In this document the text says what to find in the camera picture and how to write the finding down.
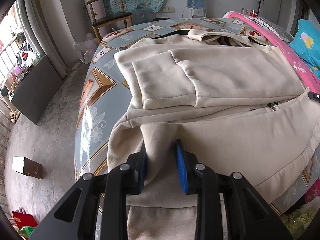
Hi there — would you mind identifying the white water dispenser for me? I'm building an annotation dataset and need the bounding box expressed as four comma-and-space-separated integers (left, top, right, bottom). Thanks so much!
184, 7, 207, 19

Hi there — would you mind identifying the grey glitter pillow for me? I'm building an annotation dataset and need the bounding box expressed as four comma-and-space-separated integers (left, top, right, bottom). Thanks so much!
254, 16, 294, 43

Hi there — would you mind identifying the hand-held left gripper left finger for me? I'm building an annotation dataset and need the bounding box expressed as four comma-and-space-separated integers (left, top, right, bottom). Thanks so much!
30, 142, 147, 240

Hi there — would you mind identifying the wooden stand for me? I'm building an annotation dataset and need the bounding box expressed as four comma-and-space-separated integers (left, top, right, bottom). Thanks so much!
1, 86, 20, 124

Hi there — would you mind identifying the beige zip jacket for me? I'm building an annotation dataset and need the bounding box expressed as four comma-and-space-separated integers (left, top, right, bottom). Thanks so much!
107, 29, 320, 240

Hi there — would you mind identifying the cardboard box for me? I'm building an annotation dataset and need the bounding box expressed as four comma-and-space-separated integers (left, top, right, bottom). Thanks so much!
12, 156, 43, 180

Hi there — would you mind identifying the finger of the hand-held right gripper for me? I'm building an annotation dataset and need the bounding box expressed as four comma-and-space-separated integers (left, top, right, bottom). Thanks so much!
308, 92, 320, 105

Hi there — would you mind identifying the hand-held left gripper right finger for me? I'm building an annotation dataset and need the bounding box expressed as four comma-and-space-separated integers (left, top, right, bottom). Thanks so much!
175, 139, 293, 240

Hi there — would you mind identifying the dark flat board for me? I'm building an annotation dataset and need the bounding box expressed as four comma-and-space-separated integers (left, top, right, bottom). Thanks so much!
11, 55, 63, 125

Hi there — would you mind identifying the empty blue water jug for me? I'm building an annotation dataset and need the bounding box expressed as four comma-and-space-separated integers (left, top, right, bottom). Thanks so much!
136, 4, 151, 18

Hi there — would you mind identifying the blue patterned pillow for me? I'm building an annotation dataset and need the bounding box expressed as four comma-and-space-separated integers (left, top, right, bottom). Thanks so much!
289, 19, 320, 78

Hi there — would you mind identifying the red paper bag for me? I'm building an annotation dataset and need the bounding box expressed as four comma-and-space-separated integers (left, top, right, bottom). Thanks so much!
11, 210, 38, 239

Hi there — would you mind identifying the white door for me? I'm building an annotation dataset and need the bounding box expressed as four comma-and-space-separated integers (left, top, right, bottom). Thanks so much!
260, 0, 288, 28

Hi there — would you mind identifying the clear plastic bag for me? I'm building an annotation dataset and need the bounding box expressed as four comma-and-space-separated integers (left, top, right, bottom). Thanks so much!
73, 33, 98, 64

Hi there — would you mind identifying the pink floral blanket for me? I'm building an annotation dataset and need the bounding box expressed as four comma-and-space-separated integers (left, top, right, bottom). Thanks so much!
222, 11, 320, 205

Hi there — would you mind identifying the pile of household clutter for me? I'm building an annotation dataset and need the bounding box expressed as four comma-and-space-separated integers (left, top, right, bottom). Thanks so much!
0, 30, 43, 98

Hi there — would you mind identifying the wooden chair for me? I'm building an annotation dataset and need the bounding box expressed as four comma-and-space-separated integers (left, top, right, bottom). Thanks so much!
84, 0, 133, 44

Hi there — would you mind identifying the grey curtain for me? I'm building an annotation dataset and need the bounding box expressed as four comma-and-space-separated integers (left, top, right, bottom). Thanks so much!
24, 0, 68, 78

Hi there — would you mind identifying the metal balcony railing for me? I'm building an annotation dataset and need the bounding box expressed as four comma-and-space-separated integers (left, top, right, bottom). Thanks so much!
0, 40, 18, 180

